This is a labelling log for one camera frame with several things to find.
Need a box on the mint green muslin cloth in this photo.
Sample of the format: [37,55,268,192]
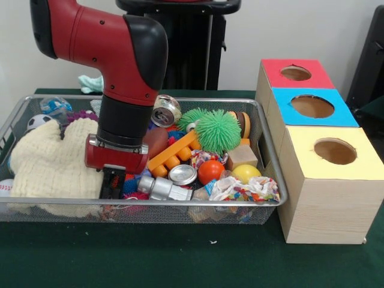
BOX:
[78,74,104,94]

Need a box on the black chair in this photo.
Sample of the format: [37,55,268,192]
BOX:
[345,5,384,106]

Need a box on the red and blue spiky ball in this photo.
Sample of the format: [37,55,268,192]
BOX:
[122,173,142,196]

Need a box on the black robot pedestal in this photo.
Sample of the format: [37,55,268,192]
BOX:
[115,0,242,91]

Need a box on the crushed silver can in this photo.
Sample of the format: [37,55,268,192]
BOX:
[151,94,182,128]

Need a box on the smooth yellow ball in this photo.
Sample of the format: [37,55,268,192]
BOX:
[231,164,262,184]

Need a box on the dark green table cloth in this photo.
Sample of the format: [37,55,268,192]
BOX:
[0,88,384,288]

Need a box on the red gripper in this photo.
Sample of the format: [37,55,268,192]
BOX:
[84,133,150,200]

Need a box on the wooden box with three holes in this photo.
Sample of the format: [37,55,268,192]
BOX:
[254,58,384,245]

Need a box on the large green spiky ball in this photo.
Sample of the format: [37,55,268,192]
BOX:
[194,109,242,155]

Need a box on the small green spiky ball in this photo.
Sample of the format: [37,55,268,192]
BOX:
[176,108,208,133]

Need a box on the silver plastic toy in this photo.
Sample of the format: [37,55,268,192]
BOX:
[137,175,194,201]

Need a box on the silver mesh bin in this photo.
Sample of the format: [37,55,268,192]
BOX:
[0,94,289,224]

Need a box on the orange ball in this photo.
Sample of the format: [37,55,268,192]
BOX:
[197,160,226,185]

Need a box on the cream muslin cloth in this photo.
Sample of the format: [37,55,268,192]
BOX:
[8,118,105,217]

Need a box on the orange plastic brick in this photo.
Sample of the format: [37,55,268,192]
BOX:
[148,129,200,178]

